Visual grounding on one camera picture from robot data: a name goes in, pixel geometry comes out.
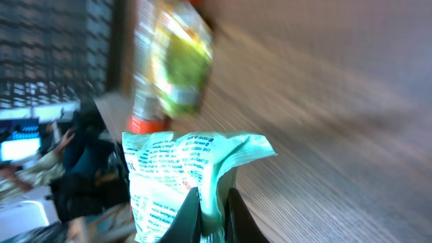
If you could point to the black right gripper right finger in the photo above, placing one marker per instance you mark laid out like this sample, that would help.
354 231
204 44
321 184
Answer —
240 227

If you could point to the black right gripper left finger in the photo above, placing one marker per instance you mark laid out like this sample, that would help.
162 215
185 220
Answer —
186 227

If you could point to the teal wet wipes pack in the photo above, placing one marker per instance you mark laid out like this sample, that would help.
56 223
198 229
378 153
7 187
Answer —
165 166

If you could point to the orange biscuit roll pack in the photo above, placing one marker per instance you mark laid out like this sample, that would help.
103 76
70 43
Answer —
147 113

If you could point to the grey plastic basket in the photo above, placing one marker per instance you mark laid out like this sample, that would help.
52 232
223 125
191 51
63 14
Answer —
54 51

